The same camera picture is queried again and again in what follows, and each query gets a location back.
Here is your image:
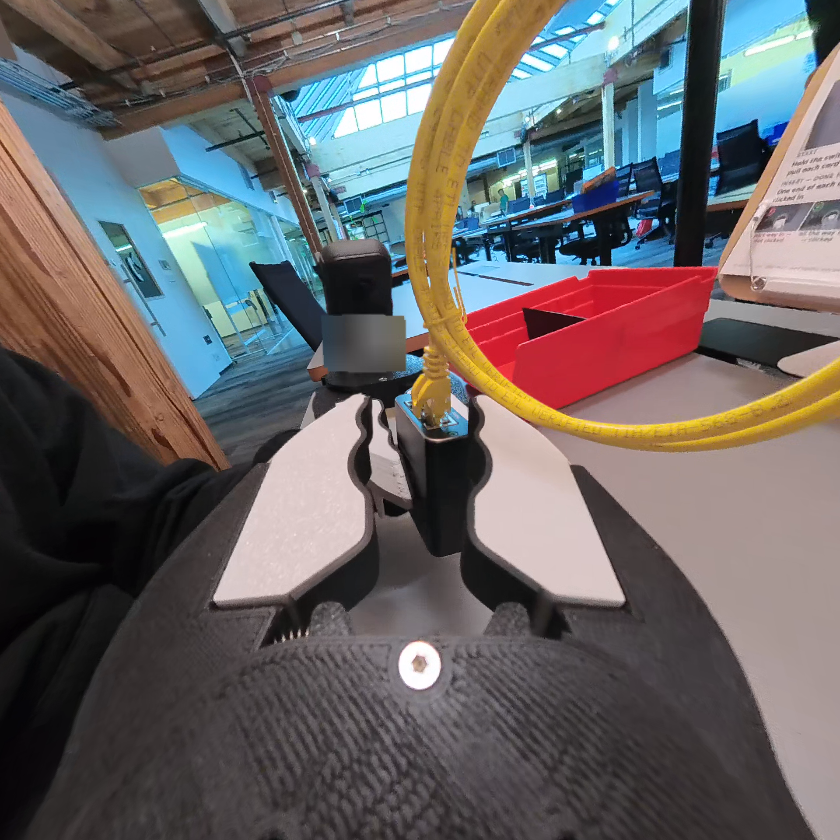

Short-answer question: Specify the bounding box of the red plastic bin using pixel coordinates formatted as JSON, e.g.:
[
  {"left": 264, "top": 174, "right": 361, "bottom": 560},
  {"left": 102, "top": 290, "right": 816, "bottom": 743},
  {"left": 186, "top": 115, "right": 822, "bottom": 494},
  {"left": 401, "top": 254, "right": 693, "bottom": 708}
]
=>
[{"left": 459, "top": 266, "right": 719, "bottom": 409}]

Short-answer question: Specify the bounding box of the black office chair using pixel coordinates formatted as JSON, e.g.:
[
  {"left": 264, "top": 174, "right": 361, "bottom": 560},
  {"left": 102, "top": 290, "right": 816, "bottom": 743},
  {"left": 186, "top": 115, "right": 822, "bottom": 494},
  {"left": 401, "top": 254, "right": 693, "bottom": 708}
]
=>
[
  {"left": 629, "top": 157, "right": 667, "bottom": 227},
  {"left": 249, "top": 260, "right": 329, "bottom": 352}
]

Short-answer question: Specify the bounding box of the wooden pillar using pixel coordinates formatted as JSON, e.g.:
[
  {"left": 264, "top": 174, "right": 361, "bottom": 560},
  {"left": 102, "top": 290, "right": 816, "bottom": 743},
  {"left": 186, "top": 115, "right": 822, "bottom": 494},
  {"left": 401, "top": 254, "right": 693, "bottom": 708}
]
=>
[{"left": 0, "top": 98, "right": 231, "bottom": 470}]

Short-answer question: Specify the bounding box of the black bin divider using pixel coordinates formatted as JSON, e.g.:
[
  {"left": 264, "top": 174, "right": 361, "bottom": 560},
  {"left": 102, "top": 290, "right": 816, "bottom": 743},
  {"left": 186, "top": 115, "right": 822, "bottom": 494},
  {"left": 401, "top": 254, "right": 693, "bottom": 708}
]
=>
[{"left": 521, "top": 307, "right": 587, "bottom": 342}]

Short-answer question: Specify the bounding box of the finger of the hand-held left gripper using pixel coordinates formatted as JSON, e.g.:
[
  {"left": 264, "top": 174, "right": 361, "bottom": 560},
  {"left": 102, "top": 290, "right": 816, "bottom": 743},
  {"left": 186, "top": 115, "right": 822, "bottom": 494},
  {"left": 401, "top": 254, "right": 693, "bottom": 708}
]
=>
[{"left": 365, "top": 398, "right": 416, "bottom": 514}]

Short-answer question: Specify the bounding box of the person's torso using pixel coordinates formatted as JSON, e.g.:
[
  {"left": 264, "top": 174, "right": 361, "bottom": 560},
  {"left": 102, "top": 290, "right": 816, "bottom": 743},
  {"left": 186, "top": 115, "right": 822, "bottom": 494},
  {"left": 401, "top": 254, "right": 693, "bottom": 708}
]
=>
[{"left": 0, "top": 348, "right": 270, "bottom": 834}]

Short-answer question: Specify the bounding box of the black network switch box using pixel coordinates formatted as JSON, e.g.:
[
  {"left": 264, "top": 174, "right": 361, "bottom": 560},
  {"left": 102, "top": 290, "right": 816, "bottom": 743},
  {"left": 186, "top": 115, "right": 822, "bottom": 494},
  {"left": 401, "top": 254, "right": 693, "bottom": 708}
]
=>
[{"left": 394, "top": 392, "right": 473, "bottom": 557}]

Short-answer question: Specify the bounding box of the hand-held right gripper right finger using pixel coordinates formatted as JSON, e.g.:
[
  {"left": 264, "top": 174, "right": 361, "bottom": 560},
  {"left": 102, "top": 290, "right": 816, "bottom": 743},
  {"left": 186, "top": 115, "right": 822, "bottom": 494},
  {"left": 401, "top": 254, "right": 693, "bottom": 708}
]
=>
[{"left": 461, "top": 395, "right": 626, "bottom": 618}]

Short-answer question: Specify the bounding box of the black framed picture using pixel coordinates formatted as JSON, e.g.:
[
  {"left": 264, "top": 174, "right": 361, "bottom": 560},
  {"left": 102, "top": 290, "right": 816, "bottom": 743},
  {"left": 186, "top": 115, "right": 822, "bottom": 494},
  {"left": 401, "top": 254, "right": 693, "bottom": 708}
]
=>
[{"left": 98, "top": 221, "right": 164, "bottom": 300}]

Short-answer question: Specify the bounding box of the printed instruction sheet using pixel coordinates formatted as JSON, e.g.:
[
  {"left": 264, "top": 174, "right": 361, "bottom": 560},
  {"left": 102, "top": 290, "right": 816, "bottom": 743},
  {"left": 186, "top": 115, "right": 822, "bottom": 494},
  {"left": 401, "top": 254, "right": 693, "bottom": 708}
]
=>
[{"left": 751, "top": 66, "right": 840, "bottom": 277}]

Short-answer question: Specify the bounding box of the yellow ethernet cable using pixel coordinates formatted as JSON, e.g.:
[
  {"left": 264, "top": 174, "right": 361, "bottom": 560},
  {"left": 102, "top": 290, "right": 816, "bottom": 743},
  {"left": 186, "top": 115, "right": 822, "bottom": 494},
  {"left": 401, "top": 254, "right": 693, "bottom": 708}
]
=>
[{"left": 405, "top": 0, "right": 840, "bottom": 454}]

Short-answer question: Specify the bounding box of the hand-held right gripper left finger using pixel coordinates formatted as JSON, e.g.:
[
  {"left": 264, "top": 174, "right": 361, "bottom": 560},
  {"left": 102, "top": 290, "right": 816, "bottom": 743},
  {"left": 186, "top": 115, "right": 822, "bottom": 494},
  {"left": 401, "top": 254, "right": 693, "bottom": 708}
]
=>
[{"left": 211, "top": 394, "right": 382, "bottom": 610}]

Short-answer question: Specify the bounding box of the person's left forearm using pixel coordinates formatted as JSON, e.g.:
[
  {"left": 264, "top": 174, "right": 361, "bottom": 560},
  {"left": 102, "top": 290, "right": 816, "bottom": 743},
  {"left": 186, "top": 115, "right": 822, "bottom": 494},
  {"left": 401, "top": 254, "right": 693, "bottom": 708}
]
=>
[{"left": 252, "top": 427, "right": 306, "bottom": 470}]

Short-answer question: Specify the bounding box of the blue storage bin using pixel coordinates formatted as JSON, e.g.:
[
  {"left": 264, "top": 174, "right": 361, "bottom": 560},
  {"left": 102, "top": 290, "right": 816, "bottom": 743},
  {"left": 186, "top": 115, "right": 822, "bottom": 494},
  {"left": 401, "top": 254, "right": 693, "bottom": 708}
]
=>
[{"left": 572, "top": 180, "right": 622, "bottom": 215}]

